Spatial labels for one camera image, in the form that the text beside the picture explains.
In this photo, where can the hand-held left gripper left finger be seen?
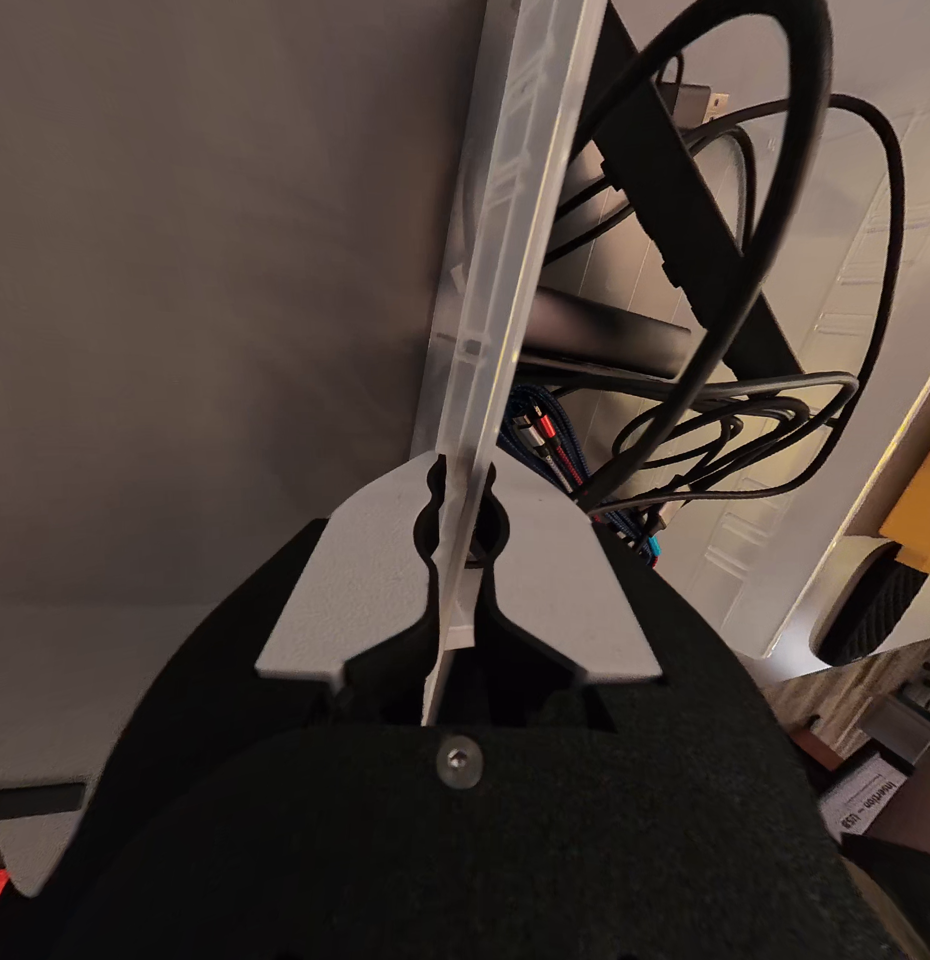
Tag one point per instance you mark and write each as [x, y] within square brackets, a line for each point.
[352, 592]

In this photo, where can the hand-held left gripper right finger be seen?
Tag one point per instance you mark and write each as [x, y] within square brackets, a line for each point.
[570, 600]

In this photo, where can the clear plastic storage bin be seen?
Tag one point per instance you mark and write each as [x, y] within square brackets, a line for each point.
[510, 225]

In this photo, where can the black usb hub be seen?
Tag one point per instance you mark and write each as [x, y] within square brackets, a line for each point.
[697, 225]

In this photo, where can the black textured rounded object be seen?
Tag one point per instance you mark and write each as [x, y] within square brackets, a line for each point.
[877, 607]

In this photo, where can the black framed paper sheet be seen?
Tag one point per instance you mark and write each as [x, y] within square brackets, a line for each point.
[862, 806]

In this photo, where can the yellow plastic bin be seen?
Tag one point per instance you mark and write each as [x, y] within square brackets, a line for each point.
[922, 517]

